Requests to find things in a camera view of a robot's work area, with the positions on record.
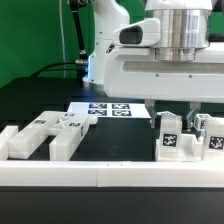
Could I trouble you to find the white chair back part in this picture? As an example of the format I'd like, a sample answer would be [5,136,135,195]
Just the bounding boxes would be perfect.
[9,111,98,161]

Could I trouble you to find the thin white cable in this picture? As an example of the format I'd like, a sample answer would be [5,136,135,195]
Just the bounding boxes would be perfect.
[58,0,67,78]

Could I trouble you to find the white U-shaped fence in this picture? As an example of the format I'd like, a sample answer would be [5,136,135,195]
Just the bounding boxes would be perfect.
[0,126,224,188]

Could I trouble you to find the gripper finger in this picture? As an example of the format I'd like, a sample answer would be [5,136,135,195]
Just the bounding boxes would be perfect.
[186,102,201,130]
[145,99,157,128]

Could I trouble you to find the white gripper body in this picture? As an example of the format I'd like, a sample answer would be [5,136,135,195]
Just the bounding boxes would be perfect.
[104,42,224,103]

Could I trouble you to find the black cable hose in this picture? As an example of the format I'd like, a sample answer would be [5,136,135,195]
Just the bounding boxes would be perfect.
[31,0,90,78]

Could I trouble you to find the white marker sheet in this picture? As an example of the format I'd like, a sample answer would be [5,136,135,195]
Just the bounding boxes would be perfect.
[68,102,150,118]

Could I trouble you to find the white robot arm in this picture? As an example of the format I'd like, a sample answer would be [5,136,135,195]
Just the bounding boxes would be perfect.
[83,0,224,121]

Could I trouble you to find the white chair seat part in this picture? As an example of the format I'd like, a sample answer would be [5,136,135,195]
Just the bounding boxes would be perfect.
[155,133,209,163]

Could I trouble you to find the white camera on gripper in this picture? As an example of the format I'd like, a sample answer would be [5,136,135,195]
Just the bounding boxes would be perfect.
[112,18,161,47]

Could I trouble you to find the white tagged cube nut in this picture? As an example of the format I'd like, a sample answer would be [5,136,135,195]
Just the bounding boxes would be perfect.
[194,114,209,131]

